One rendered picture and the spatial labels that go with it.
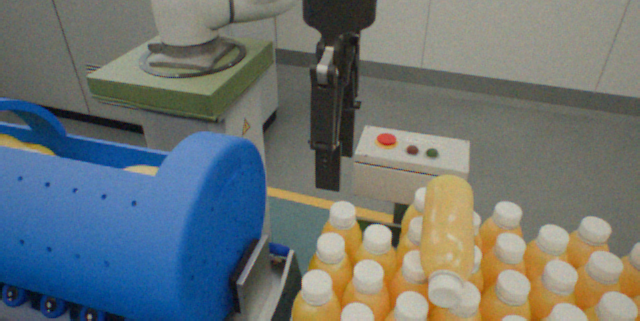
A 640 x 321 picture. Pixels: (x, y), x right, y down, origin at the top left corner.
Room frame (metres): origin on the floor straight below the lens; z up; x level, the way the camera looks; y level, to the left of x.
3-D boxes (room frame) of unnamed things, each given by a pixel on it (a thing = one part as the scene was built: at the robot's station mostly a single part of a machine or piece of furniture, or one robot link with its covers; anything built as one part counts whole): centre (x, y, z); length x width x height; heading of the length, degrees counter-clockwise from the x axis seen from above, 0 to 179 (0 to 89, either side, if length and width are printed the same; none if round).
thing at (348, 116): (0.49, -0.03, 1.26); 0.03 x 0.01 x 0.07; 74
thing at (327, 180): (0.42, -0.01, 1.26); 0.03 x 0.01 x 0.07; 74
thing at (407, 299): (0.35, -0.12, 1.09); 0.04 x 0.04 x 0.02
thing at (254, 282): (0.47, 0.11, 0.99); 0.10 x 0.02 x 0.12; 164
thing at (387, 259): (0.47, -0.09, 0.99); 0.07 x 0.07 x 0.18
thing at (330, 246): (0.46, -0.02, 1.09); 0.04 x 0.04 x 0.02
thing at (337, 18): (0.46, -0.02, 1.41); 0.08 x 0.07 x 0.09; 164
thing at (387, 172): (0.69, -0.17, 1.05); 0.20 x 0.10 x 0.10; 74
